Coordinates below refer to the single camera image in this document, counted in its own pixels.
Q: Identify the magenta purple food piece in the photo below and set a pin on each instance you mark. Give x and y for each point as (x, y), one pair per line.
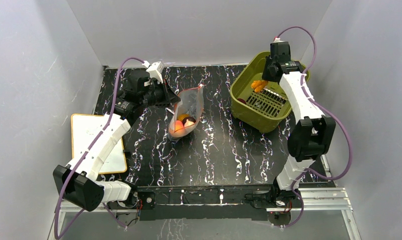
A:
(242, 101)

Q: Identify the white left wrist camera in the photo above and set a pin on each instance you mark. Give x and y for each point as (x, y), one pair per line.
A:
(155, 70)

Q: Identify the white board orange rim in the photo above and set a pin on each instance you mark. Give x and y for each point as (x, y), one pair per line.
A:
(84, 128)

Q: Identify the small orange fruit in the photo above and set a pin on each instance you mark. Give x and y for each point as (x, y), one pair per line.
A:
(181, 117)

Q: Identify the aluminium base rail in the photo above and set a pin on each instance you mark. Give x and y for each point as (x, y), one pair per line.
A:
(235, 202)

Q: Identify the dark purple plum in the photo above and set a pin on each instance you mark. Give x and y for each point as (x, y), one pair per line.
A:
(188, 118)

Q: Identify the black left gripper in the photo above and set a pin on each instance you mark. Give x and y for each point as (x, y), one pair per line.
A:
(169, 97)

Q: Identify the yellow orange food piece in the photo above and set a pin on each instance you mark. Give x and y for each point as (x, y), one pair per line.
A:
(258, 85)

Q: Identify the clear zip bag red zipper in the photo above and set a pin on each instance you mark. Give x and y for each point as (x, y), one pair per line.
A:
(192, 103)

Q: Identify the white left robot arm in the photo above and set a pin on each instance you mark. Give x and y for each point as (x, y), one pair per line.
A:
(77, 182)

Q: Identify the beige walnut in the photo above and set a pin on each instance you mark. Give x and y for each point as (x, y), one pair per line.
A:
(188, 123)

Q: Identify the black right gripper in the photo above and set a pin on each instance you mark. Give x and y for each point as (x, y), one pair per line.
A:
(268, 73)

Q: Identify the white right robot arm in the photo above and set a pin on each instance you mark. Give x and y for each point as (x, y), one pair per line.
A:
(311, 137)

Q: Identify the olive green plastic basket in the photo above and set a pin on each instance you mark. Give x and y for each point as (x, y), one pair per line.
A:
(263, 110)

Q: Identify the orange peach fruit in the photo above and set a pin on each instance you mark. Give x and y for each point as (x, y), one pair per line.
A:
(179, 128)

